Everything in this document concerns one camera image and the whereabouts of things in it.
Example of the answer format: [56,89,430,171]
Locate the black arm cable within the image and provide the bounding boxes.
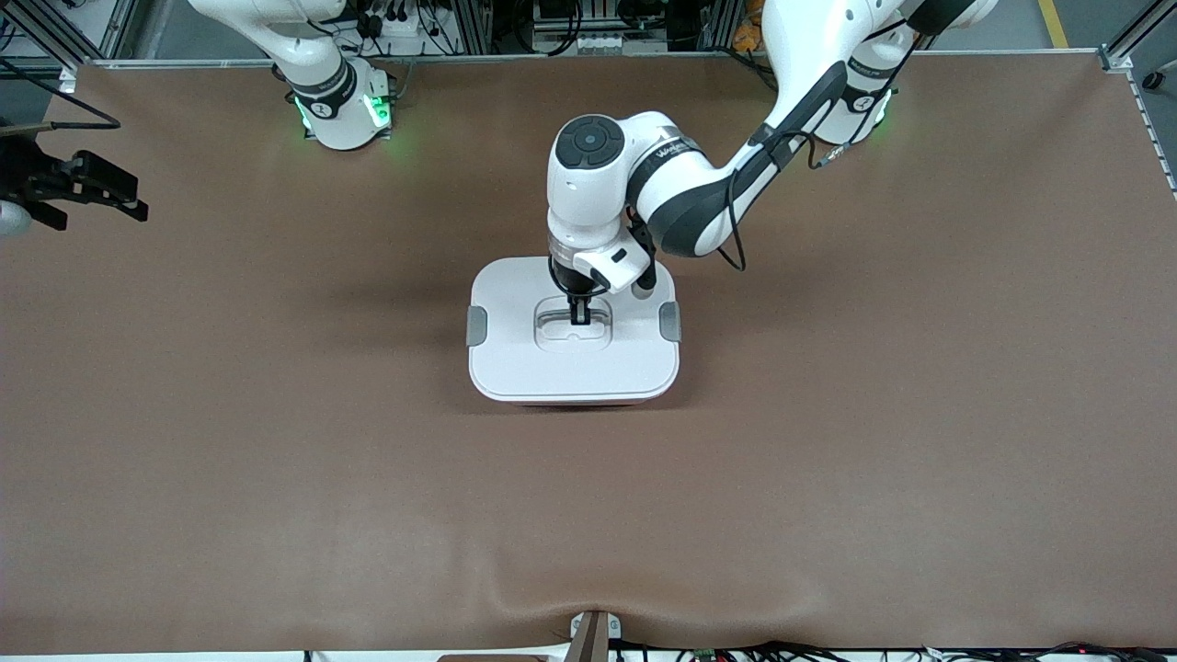
[725,129,849,273]
[0,57,123,132]

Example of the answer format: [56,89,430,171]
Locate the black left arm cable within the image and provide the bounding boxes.
[725,129,849,273]

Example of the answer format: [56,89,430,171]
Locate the white box lid grey clips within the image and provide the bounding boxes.
[467,257,682,405]

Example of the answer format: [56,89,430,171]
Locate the orange lumpy items bag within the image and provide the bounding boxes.
[733,0,770,52]

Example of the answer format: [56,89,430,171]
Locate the white power strip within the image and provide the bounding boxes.
[363,7,433,43]

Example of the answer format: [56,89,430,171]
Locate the metal bracket with brown post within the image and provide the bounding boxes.
[568,610,623,662]

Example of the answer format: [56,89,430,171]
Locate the silver table edge rail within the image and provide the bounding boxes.
[1126,69,1177,199]
[78,51,1104,70]

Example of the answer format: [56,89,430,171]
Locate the brown table cover mat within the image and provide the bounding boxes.
[0,53,1177,656]

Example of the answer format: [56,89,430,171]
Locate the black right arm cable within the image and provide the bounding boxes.
[0,57,123,132]

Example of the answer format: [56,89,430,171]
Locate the aluminium frame strut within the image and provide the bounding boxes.
[18,0,139,63]
[1099,0,1177,73]

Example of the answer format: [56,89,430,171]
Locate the black electronics rack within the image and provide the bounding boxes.
[487,0,737,54]

